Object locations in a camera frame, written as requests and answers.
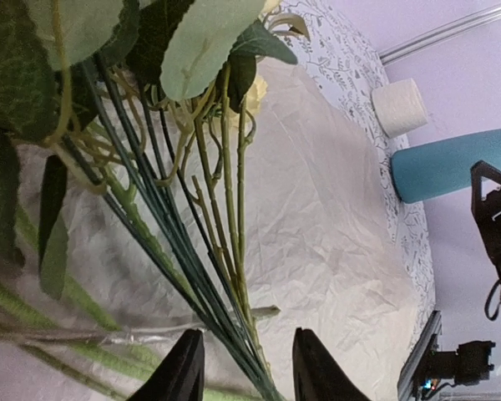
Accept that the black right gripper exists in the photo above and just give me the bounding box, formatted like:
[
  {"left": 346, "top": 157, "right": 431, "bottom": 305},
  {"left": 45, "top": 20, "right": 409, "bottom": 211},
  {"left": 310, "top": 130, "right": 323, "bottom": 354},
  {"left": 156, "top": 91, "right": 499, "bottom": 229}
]
[{"left": 470, "top": 160, "right": 501, "bottom": 301}]

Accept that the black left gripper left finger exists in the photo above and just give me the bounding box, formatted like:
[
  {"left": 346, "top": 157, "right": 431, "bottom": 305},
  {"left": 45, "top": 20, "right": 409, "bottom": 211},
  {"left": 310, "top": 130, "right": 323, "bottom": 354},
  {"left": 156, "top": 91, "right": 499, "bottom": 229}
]
[{"left": 131, "top": 329, "right": 205, "bottom": 401}]

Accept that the flower bouquet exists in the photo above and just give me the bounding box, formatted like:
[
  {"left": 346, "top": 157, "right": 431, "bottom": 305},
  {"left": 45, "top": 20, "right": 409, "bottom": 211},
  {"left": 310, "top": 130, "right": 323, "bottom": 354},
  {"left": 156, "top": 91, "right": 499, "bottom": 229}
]
[{"left": 0, "top": 1, "right": 297, "bottom": 400}]

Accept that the cream wrapping paper sheet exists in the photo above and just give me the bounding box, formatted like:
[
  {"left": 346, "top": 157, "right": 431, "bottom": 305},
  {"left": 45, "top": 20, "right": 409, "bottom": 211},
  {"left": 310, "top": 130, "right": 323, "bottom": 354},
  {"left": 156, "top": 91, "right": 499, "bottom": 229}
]
[{"left": 0, "top": 62, "right": 423, "bottom": 401}]

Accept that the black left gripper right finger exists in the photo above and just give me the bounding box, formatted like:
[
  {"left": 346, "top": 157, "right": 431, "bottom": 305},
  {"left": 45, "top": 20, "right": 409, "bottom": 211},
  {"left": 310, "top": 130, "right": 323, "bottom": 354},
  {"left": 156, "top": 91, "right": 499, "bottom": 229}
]
[{"left": 292, "top": 327, "right": 366, "bottom": 401}]

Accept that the teal vase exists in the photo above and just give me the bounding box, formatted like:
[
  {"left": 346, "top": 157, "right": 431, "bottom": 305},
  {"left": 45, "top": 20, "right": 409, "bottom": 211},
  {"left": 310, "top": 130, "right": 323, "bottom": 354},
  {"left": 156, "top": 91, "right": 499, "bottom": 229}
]
[{"left": 391, "top": 129, "right": 501, "bottom": 204}]

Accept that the right aluminium frame post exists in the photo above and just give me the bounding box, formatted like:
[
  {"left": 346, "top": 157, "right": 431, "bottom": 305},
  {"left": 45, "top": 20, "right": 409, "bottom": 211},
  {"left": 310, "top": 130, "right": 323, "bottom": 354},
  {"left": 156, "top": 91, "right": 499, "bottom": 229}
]
[{"left": 379, "top": 3, "right": 501, "bottom": 66}]

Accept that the cream mug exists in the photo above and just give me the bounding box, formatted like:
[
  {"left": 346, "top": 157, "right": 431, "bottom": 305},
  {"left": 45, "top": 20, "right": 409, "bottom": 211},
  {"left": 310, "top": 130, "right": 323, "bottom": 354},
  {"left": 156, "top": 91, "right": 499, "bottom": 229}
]
[{"left": 371, "top": 79, "right": 428, "bottom": 139}]

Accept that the aluminium table front rail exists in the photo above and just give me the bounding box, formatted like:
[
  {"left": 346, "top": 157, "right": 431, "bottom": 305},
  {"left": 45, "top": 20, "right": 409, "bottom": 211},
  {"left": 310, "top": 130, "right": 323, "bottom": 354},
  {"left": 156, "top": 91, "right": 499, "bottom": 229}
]
[{"left": 397, "top": 311, "right": 442, "bottom": 401}]

